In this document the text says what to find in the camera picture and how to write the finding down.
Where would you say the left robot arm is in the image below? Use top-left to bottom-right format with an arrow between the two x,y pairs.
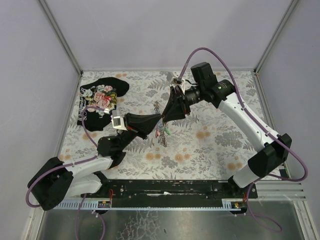
25,113 -> 162,211

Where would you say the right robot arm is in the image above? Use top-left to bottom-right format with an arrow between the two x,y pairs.
162,62 -> 292,188

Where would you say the black floral cloth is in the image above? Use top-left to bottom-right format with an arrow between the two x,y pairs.
77,77 -> 130,132

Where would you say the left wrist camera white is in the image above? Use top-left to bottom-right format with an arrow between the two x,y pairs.
103,108 -> 127,131

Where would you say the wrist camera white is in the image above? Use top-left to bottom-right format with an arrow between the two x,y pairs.
166,72 -> 186,93
103,108 -> 127,131

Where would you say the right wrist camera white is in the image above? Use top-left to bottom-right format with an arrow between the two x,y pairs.
166,72 -> 186,93

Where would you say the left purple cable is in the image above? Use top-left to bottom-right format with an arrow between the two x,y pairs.
25,105 -> 111,208

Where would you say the purple cable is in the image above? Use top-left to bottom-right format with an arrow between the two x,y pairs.
25,105 -> 111,208
178,47 -> 309,233

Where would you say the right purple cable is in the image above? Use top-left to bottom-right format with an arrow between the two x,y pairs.
178,47 -> 309,233

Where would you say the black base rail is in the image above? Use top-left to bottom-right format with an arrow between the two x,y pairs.
86,179 -> 258,203

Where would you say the white cable duct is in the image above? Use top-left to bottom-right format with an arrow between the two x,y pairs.
54,198 -> 241,212

